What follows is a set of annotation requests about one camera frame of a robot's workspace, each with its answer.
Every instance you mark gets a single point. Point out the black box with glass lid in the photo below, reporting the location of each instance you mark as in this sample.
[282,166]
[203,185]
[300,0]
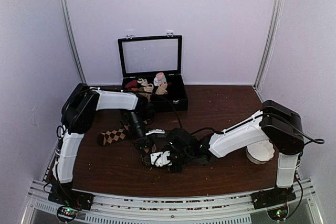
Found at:
[145,57]

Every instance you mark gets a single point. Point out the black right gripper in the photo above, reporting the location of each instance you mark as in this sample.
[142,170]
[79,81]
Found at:
[176,170]

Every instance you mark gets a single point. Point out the aluminium front rail frame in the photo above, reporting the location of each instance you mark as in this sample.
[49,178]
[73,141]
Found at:
[230,208]

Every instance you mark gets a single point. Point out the cream rolled sock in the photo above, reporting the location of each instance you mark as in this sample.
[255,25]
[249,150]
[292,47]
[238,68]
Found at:
[145,86]

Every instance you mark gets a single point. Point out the aluminium corner post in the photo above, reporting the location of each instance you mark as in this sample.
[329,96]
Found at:
[269,45]
[71,40]

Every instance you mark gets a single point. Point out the dark red rolled sock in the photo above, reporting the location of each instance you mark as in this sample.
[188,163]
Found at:
[132,85]

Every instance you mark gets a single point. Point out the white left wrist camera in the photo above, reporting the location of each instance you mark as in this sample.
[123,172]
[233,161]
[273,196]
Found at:
[155,131]

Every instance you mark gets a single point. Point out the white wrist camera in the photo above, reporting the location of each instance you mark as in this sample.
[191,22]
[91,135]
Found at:
[160,159]
[155,131]

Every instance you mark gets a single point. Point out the beige rolled sock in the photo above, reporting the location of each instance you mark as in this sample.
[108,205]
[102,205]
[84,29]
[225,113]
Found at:
[162,89]

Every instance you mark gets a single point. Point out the white scalloped bowl right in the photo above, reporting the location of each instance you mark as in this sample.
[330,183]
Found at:
[261,152]

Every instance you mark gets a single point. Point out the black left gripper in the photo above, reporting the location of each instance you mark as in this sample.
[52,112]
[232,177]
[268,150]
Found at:
[143,141]

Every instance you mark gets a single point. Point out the aluminium left corner post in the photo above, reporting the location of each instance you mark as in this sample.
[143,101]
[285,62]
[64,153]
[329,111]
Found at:
[71,40]

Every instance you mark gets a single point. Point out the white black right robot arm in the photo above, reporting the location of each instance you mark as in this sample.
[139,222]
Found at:
[273,127]

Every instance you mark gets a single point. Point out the aluminium right corner post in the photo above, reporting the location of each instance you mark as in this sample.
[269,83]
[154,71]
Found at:
[269,45]

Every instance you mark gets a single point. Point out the pink teal white rolled sock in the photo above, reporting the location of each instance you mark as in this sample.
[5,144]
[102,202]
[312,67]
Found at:
[159,79]

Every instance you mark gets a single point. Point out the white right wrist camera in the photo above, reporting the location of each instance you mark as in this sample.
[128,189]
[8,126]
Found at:
[160,159]

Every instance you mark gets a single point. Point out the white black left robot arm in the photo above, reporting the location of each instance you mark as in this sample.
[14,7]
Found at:
[77,117]

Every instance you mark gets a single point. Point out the tan rolled sock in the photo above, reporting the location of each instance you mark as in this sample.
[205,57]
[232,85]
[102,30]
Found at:
[146,94]

